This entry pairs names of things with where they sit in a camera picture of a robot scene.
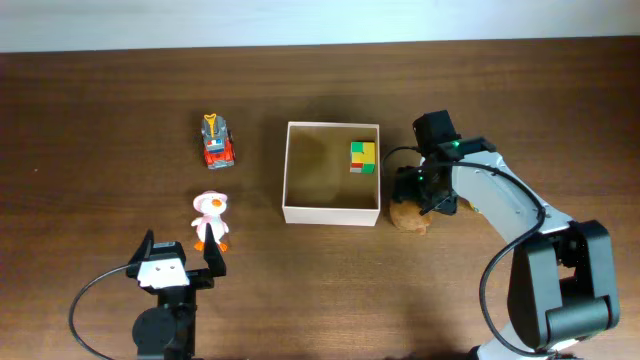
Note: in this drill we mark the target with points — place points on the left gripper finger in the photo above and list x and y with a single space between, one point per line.
212 254
144 249

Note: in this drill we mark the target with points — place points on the white cardboard box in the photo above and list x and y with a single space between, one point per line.
318 185

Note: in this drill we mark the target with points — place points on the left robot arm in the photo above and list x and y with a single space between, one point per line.
167 330

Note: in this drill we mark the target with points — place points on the yellow letter ball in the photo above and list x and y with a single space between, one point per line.
473 207

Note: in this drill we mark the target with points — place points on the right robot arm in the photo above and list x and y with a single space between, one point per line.
562 287

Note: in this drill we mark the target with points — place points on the red toy fire truck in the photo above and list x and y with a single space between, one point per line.
218 142

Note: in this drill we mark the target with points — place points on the pink duck figurine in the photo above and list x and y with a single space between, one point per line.
211 205

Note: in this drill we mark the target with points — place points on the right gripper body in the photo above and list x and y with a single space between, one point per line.
415 186

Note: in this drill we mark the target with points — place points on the multicoloured puzzle cube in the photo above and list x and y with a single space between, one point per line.
363 157

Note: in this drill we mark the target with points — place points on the brown plush toy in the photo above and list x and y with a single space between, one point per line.
406 216

